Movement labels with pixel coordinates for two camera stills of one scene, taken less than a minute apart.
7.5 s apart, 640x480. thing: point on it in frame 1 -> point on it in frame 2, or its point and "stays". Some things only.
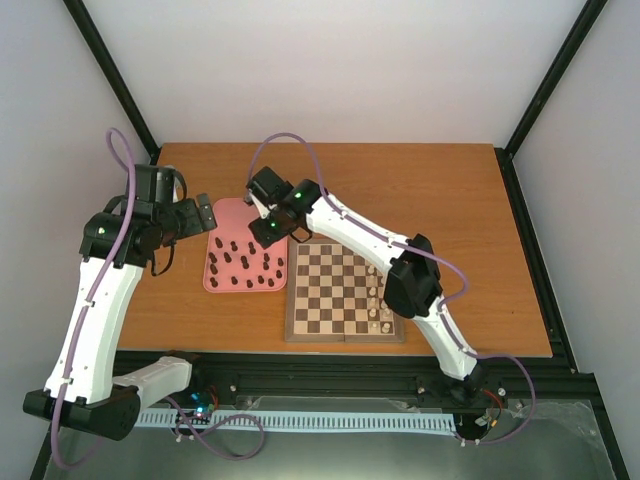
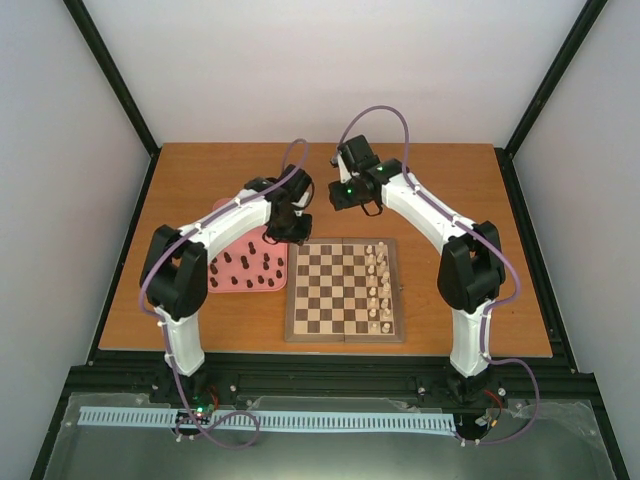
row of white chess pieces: x=378 y=309 stays
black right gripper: x=263 y=238 -> x=338 y=200
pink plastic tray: x=234 y=259 stays
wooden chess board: x=336 y=294 stays
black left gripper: x=194 y=221 -> x=299 y=239
